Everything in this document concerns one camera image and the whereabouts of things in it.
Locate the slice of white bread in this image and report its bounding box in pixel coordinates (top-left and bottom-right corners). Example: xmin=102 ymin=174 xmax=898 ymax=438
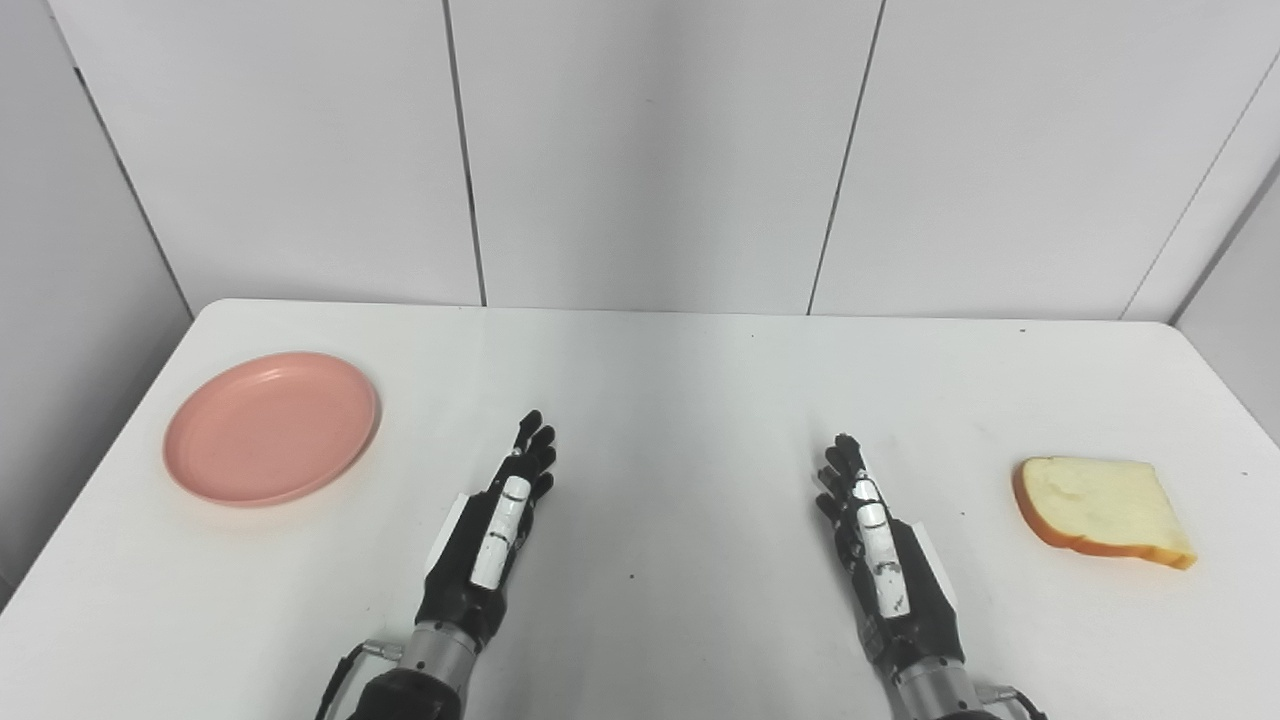
xmin=1012 ymin=456 xmax=1198 ymax=571

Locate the pink round plate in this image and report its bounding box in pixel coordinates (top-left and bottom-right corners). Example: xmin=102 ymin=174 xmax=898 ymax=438
xmin=163 ymin=351 xmax=382 ymax=508

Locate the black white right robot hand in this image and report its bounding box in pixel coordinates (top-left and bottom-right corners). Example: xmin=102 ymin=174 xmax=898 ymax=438
xmin=814 ymin=432 xmax=967 ymax=668

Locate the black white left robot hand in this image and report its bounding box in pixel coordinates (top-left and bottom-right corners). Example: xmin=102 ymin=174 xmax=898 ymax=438
xmin=414 ymin=409 xmax=558 ymax=652

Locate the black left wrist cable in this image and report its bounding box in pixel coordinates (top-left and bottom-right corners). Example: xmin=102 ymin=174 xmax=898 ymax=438
xmin=315 ymin=640 xmax=403 ymax=720

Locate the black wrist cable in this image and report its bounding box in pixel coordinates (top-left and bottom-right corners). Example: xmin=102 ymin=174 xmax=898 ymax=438
xmin=975 ymin=683 xmax=1048 ymax=720
xmin=315 ymin=640 xmax=403 ymax=720

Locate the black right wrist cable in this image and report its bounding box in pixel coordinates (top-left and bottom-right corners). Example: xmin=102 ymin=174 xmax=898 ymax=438
xmin=975 ymin=683 xmax=1048 ymax=720

